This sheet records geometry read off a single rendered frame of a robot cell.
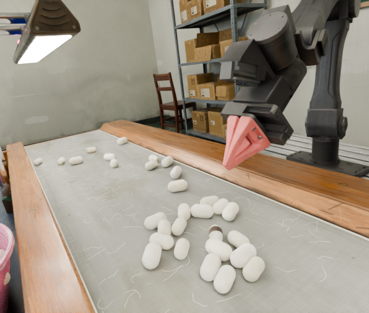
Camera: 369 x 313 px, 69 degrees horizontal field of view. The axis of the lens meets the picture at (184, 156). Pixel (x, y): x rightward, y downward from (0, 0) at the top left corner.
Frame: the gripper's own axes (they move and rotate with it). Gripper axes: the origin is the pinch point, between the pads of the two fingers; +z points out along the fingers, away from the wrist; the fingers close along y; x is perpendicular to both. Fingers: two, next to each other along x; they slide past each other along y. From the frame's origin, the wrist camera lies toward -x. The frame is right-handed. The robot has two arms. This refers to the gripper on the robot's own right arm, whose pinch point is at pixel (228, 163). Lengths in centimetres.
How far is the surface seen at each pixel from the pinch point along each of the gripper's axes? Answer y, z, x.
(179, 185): -10.5, 6.2, 2.7
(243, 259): 11.0, 10.5, -1.0
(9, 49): -441, -44, -49
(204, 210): 0.0, 7.9, 1.0
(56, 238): -7.9, 22.3, -12.2
